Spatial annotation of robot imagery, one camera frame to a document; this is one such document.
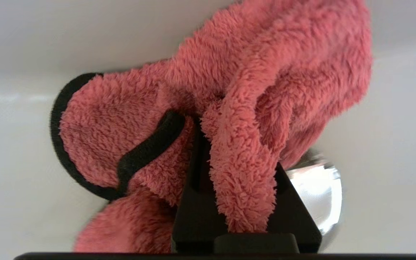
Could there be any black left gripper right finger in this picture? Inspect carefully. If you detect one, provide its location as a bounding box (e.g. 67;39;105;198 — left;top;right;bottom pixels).
268;162;322;253

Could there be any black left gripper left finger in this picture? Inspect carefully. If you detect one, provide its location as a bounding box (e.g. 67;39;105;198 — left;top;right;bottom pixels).
172;125;227;253

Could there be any pink cloth black trim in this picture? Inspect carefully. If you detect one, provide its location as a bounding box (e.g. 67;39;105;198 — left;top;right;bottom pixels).
50;0;373;253

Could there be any beige sink basin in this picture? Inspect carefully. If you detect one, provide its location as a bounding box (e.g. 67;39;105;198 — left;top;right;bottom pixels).
0;0;416;254

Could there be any chrome drain stopper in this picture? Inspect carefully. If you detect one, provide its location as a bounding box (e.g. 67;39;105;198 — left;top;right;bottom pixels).
287;148;343;251

